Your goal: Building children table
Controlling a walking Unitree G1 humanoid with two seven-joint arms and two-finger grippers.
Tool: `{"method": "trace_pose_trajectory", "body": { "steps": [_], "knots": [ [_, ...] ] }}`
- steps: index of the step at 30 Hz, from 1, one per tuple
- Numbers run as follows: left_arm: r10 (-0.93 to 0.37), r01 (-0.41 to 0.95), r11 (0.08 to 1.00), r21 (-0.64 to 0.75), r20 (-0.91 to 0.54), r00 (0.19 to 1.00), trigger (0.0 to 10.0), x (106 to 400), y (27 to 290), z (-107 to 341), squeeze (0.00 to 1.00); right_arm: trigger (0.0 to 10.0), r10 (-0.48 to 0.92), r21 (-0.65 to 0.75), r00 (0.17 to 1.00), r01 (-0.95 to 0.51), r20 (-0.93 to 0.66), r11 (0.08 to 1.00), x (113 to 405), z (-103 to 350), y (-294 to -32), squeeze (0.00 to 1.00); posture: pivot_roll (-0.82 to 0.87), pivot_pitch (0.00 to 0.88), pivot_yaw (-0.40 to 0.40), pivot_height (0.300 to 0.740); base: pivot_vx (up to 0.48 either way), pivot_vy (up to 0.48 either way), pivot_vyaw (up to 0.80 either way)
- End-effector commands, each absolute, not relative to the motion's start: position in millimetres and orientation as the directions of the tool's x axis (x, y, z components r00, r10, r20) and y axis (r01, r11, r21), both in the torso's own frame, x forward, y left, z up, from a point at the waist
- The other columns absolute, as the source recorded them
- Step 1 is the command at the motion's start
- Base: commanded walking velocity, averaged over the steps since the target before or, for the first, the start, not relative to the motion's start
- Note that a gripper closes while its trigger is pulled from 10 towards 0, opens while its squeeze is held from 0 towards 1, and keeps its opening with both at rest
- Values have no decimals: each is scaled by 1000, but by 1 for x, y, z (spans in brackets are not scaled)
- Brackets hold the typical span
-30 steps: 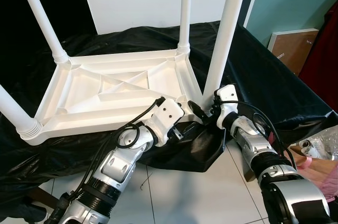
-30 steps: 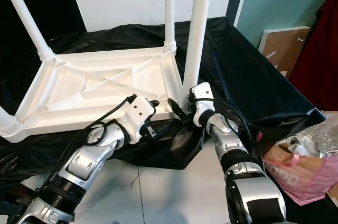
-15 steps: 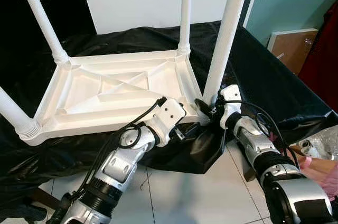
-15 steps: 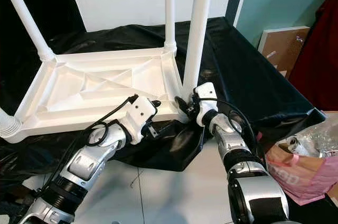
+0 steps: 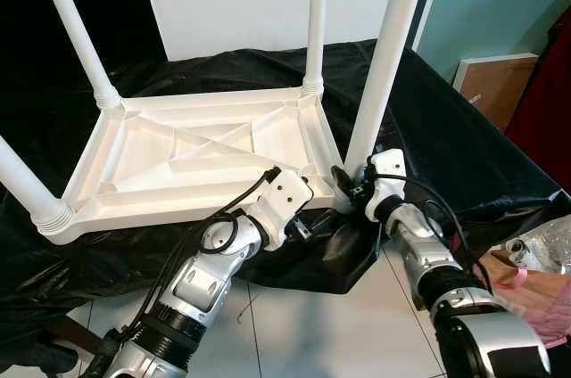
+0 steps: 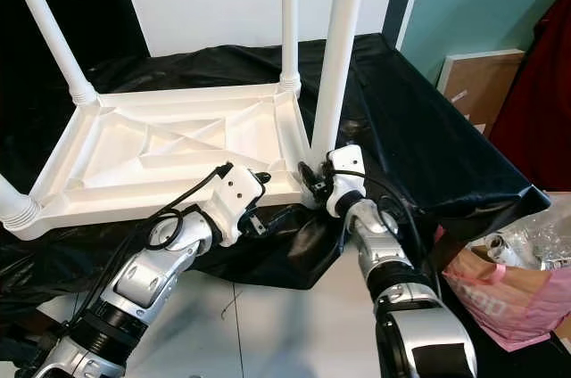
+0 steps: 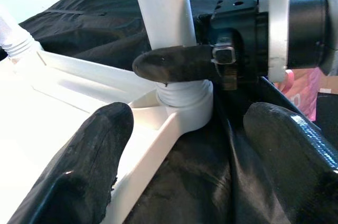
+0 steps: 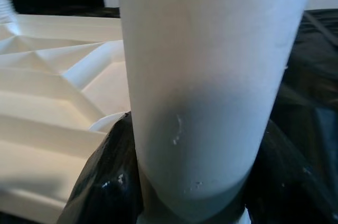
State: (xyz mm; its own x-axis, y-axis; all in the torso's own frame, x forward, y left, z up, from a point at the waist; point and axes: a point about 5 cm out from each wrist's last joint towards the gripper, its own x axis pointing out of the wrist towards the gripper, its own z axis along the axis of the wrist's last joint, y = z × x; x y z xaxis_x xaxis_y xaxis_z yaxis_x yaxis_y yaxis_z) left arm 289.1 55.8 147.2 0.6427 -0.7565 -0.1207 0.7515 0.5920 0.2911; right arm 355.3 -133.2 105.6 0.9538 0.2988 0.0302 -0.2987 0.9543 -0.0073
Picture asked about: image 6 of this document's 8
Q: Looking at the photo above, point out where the white plastic table leg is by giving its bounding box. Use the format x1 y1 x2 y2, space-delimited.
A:
310 0 369 169
0 173 44 232
278 0 302 94
3 0 99 105

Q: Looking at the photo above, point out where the white plastic children table top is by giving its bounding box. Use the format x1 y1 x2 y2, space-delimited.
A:
22 81 322 241

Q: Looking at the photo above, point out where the black plastic table cover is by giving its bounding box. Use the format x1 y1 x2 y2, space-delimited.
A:
0 35 552 308

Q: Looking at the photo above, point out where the brown cardboard panel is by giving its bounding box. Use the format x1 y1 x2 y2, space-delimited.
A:
437 48 525 134

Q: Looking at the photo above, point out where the clear plastic packaging bundle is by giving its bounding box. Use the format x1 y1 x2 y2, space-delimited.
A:
486 209 571 272

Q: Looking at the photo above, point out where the pink shopping bag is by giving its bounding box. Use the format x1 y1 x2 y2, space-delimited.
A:
442 231 571 352

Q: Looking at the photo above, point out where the dark red curtain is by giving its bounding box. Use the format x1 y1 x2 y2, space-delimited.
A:
486 0 571 192

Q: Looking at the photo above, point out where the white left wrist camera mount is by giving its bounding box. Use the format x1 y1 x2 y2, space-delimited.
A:
203 162 267 247

